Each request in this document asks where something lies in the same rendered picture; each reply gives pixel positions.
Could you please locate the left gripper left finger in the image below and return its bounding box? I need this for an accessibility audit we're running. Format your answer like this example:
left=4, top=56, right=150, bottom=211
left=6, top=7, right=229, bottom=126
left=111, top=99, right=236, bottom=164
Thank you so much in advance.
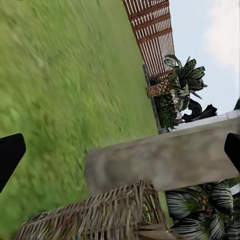
left=0, top=133, right=26, bottom=193

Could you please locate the wicker basket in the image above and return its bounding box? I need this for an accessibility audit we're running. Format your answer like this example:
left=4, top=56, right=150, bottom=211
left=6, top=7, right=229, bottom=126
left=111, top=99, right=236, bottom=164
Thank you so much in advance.
left=11, top=179, right=190, bottom=240

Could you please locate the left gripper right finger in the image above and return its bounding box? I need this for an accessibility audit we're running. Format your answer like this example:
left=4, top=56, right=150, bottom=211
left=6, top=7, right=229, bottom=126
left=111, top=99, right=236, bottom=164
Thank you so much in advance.
left=224, top=133, right=240, bottom=174

